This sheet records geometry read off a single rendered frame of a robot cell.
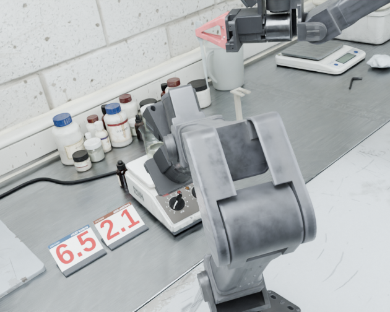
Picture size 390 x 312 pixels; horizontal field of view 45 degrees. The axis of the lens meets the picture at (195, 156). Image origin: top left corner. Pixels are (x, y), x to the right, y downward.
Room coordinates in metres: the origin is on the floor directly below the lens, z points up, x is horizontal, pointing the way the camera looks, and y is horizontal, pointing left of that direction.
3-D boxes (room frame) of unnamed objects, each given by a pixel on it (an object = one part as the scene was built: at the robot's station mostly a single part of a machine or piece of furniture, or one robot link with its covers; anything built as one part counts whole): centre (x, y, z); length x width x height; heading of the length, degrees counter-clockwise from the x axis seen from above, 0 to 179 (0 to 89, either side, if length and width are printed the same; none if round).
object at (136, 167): (0.90, 0.08, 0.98); 0.12 x 0.12 x 0.01; 29
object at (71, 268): (0.74, 0.26, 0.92); 0.09 x 0.06 x 0.04; 123
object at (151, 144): (0.91, 0.08, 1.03); 0.07 x 0.06 x 0.08; 67
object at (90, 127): (1.22, 0.26, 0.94); 0.05 x 0.05 x 0.09
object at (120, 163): (0.98, 0.18, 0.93); 0.03 x 0.03 x 0.07
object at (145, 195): (0.88, 0.07, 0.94); 0.22 x 0.13 x 0.08; 29
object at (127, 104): (1.29, 0.17, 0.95); 0.06 x 0.06 x 0.10
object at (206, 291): (0.49, -0.02, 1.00); 0.09 x 0.06 x 0.06; 98
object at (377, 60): (1.42, -0.64, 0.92); 0.08 x 0.08 x 0.04; 40
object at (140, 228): (0.79, 0.17, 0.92); 0.09 x 0.06 x 0.04; 123
